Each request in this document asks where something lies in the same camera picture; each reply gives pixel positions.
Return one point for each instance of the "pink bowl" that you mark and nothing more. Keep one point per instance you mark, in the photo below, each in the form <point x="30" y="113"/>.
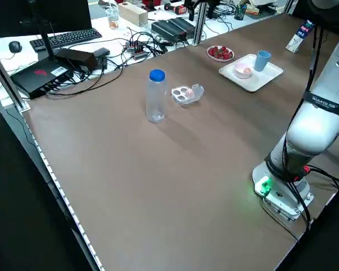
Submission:
<point x="239" y="72"/>

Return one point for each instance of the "wooden block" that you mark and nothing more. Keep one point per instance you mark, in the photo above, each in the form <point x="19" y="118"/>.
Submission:
<point x="134" y="14"/>

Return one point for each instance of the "clear bottle with blue cap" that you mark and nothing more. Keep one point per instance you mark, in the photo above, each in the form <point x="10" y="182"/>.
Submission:
<point x="156" y="98"/>

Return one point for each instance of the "black computer monitor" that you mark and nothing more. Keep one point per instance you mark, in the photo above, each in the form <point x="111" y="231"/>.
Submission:
<point x="22" y="14"/>

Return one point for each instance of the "aluminium frame profile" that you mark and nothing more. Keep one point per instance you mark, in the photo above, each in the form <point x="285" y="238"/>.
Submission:
<point x="8" y="82"/>

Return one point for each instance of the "black computer mouse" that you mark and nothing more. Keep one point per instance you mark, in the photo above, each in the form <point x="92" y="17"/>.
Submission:
<point x="15" y="46"/>

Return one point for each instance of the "blue cup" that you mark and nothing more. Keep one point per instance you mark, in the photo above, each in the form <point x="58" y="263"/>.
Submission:
<point x="262" y="62"/>

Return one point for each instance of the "black electronics box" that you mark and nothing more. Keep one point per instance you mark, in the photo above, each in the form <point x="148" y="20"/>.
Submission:
<point x="36" y="77"/>

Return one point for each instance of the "black mesh pen cup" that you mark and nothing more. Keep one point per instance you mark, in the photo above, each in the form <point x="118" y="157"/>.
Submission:
<point x="240" y="12"/>

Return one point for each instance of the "dark brown box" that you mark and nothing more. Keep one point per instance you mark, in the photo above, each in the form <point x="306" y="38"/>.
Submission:
<point x="79" y="57"/>

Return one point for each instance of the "pink plate with strawberries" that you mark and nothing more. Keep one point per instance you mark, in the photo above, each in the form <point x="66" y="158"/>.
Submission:
<point x="220" y="53"/>

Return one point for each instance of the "clear plastic egg carton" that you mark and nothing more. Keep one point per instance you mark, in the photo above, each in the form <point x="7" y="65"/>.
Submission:
<point x="197" y="91"/>

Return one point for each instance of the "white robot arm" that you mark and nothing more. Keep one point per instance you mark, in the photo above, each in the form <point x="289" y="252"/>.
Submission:
<point x="327" y="118"/>

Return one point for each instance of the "small usb hub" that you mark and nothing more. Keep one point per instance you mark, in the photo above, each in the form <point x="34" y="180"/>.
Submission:
<point x="135" y="49"/>

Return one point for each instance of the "red black hand tool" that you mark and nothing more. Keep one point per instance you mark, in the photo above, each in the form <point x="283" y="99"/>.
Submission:
<point x="176" y="8"/>

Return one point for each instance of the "white rectangular tray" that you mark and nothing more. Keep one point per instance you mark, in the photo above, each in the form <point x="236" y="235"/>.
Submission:
<point x="260" y="80"/>

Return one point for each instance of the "black finned metal box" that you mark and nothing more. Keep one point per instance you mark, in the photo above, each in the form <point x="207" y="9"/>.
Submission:
<point x="172" y="28"/>

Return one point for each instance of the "aluminium camera post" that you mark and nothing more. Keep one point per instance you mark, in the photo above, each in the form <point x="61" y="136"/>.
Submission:
<point x="200" y="22"/>

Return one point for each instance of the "clear plastic drinking cup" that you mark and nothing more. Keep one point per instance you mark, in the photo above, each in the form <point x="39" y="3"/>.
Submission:
<point x="113" y="18"/>

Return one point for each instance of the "black keyboard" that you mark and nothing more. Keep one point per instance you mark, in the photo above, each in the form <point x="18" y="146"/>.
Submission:
<point x="67" y="38"/>

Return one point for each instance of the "brown egg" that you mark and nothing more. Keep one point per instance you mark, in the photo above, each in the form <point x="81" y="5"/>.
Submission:
<point x="189" y="91"/>
<point x="246" y="69"/>

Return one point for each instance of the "blue white milk carton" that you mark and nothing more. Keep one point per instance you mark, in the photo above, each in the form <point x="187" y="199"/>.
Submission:
<point x="299" y="36"/>

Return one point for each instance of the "black power adapter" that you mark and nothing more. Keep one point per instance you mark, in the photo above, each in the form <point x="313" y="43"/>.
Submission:
<point x="101" y="51"/>

